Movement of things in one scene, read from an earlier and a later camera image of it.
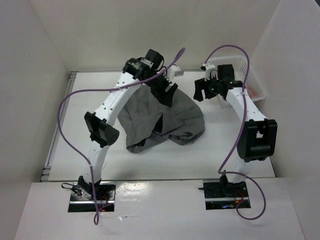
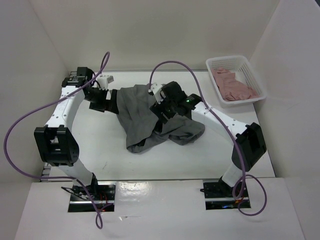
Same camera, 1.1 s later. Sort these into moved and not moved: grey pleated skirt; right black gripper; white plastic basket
Moved: right black gripper
Not moved: white plastic basket; grey pleated skirt
